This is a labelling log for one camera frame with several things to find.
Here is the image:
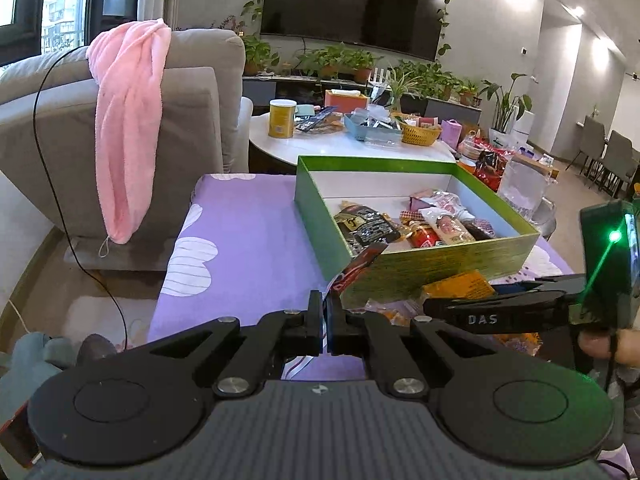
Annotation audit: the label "green cardboard box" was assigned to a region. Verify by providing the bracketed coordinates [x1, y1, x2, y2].
[293, 155, 541, 312]

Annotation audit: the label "grey television cabinet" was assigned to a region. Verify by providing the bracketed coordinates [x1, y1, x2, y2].
[242, 74, 484, 117]

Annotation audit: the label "red white-lettered snack packet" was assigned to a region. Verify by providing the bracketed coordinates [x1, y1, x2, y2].
[329, 242, 389, 297]

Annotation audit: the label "red snack bags pile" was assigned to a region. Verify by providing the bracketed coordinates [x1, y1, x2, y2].
[470, 147, 508, 192]

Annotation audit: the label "person's right hand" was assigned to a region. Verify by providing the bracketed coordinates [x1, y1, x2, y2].
[577, 329, 640, 376]

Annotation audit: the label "white cable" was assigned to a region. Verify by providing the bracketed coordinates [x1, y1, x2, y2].
[0, 297, 28, 333]

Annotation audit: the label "tall broad-leaf plant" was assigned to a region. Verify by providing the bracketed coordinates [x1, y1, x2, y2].
[480, 73, 534, 132]

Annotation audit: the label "yellow can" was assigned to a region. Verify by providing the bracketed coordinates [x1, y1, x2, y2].
[268, 99, 297, 140]

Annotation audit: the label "orange tissue box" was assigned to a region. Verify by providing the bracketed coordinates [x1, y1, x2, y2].
[324, 89, 362, 114]

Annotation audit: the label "leafy potted plant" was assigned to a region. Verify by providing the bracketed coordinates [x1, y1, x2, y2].
[243, 34, 281, 77]

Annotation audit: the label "grey armchair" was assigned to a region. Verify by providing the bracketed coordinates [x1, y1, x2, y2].
[0, 29, 254, 272]

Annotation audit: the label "grey blue slippers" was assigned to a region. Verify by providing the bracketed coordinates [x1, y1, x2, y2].
[9, 332, 118, 378]

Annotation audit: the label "cluster of small potted plants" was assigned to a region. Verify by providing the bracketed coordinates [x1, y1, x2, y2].
[400, 59, 482, 107]

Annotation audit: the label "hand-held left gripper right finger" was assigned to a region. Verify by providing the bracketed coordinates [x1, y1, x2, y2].
[327, 294, 507, 397]

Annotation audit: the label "yellow snack box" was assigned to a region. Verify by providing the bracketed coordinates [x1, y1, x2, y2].
[421, 269, 497, 307]

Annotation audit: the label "white air purifier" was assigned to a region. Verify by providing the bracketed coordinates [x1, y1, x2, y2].
[509, 109, 536, 147]

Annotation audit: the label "pink towel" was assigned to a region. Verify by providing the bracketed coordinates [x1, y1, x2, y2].
[85, 18, 173, 246]

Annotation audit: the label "spider plant in vase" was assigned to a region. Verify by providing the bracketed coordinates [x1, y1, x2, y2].
[382, 66, 427, 114]

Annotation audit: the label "glass pitcher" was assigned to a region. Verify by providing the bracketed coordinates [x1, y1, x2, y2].
[497, 152, 557, 223]

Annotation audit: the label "yellow woven basket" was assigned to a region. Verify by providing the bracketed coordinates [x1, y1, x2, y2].
[399, 121, 443, 147]

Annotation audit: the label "wall-mounted television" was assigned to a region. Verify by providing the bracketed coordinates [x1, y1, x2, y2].
[259, 0, 451, 62]

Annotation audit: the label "beige sausage packet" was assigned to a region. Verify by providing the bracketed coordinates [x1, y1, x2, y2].
[420, 207, 477, 247]

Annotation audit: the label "brown snack packet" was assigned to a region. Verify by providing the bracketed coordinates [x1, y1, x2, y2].
[333, 201, 397, 235]

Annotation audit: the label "white round coffee table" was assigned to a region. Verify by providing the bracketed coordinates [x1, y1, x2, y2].
[248, 109, 457, 167]

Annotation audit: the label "purple printed tablecloth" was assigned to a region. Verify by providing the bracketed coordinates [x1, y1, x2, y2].
[147, 173, 576, 382]

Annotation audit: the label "black cable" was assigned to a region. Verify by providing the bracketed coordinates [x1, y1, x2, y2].
[32, 45, 132, 352]

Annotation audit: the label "row of green potted plants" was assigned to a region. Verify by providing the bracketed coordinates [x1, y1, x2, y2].
[299, 44, 383, 84]

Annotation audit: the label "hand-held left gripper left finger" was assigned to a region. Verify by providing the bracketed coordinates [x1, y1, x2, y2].
[135, 291, 326, 399]

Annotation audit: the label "black white snack packet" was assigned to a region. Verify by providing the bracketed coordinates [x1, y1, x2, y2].
[345, 214, 402, 256]

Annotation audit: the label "small red snack packet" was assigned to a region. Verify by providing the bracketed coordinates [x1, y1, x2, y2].
[409, 224, 443, 249]

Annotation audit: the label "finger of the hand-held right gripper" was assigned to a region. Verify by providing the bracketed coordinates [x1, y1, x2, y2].
[422, 292, 574, 334]
[490, 274, 589, 297]

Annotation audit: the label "pink small bag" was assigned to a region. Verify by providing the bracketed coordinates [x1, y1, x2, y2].
[440, 118, 464, 147]

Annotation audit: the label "red black object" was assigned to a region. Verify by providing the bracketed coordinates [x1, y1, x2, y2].
[0, 402, 43, 467]

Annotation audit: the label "blue plastic basket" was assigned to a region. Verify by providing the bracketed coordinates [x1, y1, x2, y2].
[343, 112, 404, 144]

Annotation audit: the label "grey dining chair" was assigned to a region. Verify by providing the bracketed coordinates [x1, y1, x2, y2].
[597, 129, 640, 197]

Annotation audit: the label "orange clear snack packet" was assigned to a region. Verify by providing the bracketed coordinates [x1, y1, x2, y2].
[364, 299, 544, 358]

